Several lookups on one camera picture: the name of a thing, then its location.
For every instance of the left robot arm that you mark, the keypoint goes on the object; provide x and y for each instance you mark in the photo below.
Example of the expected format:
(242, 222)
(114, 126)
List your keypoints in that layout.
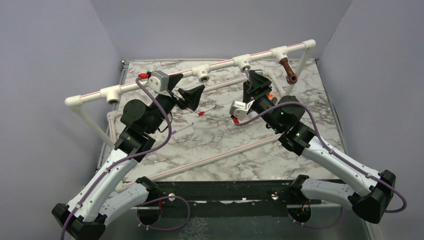
(148, 128)

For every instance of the black orange faucet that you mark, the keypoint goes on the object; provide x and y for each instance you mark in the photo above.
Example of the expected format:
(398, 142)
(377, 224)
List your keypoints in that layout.
(272, 98)

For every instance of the chrome metal faucet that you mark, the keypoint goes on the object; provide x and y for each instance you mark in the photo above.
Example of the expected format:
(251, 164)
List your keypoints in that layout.
(254, 72)

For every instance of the white red marker pen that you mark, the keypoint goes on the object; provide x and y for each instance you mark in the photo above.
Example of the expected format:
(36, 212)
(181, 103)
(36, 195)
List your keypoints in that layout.
(201, 113)

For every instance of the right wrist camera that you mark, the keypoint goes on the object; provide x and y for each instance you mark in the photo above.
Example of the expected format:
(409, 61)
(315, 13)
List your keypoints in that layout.
(239, 110)

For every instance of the brown plastic faucet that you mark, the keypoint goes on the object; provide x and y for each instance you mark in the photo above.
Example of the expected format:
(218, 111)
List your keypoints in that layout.
(291, 76)

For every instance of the white PVC pipe frame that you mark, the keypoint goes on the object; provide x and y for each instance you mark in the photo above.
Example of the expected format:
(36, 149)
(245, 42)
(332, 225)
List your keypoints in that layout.
(201, 72)

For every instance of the white purple marker pen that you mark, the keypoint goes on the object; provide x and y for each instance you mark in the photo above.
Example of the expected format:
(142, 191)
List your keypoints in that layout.
(182, 128)

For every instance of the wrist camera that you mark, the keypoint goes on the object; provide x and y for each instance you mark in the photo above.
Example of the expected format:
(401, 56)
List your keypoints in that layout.
(239, 110)
(157, 81)

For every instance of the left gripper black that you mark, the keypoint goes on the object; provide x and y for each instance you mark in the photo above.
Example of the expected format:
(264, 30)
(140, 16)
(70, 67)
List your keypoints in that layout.
(191, 97)

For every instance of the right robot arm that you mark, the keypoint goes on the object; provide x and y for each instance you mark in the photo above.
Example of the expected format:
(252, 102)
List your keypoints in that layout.
(366, 191)

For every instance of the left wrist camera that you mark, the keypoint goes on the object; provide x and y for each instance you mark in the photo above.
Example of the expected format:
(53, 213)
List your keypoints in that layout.
(157, 81)

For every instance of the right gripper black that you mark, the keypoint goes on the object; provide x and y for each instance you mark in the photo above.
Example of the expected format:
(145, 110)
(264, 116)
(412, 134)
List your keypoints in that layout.
(256, 83)

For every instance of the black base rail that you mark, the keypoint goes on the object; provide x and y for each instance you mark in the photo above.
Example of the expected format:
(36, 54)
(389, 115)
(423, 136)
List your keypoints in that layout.
(223, 199)

